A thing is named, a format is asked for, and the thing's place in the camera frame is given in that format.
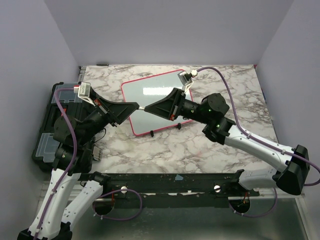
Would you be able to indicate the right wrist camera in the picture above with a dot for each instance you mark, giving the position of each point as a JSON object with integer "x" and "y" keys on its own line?
{"x": 186, "y": 78}

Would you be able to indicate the black plastic toolbox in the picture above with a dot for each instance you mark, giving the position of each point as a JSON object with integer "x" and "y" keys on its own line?
{"x": 43, "y": 154}

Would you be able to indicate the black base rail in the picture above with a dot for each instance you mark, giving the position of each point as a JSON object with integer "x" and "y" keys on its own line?
{"x": 174, "y": 190}

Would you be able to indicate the small black wall object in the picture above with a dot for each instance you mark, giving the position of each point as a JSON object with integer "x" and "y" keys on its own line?
{"x": 102, "y": 64}

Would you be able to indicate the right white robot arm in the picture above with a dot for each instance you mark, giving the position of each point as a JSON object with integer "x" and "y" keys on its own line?
{"x": 287, "y": 171}

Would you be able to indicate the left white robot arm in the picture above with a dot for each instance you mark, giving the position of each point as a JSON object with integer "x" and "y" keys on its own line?
{"x": 57, "y": 216}

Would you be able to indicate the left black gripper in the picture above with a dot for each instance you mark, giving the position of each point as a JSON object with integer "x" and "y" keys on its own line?
{"x": 119, "y": 112}

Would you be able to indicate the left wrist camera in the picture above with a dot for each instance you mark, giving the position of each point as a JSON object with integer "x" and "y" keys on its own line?
{"x": 85, "y": 92}

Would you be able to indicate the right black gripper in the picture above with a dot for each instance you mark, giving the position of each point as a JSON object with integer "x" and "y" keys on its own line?
{"x": 173, "y": 102}

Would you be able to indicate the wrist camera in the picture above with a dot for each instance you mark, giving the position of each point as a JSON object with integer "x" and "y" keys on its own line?
{"x": 85, "y": 92}
{"x": 186, "y": 78}

